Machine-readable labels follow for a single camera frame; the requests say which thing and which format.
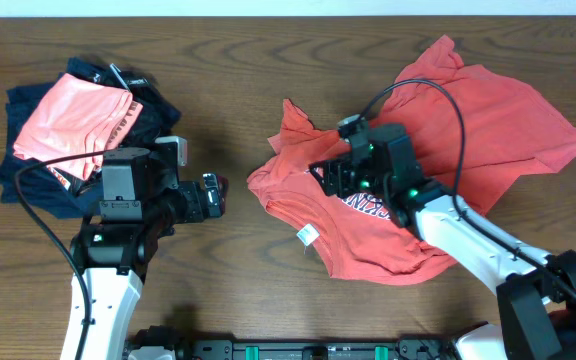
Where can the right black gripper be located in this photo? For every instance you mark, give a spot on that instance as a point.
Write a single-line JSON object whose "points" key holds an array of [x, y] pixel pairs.
{"points": [[339, 170]]}

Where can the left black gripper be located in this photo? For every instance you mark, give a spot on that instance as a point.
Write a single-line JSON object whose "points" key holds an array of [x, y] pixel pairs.
{"points": [[212, 203]]}

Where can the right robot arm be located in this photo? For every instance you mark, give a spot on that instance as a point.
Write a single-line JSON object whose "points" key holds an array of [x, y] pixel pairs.
{"points": [[535, 290]]}

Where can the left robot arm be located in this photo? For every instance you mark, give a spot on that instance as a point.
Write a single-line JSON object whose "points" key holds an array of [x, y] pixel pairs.
{"points": [[143, 201]]}

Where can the folded black garment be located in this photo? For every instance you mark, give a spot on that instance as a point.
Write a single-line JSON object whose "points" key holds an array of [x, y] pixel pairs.
{"points": [[157, 117]]}

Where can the folded pink shirt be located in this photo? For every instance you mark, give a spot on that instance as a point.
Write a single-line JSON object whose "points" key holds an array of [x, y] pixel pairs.
{"points": [[76, 117]]}

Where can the folded navy garment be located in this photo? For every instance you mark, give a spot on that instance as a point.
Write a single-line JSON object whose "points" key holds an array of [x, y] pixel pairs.
{"points": [[55, 191]]}

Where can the black mounting rail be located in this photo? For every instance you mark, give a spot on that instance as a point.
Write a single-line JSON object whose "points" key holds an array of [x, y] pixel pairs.
{"points": [[288, 350]]}

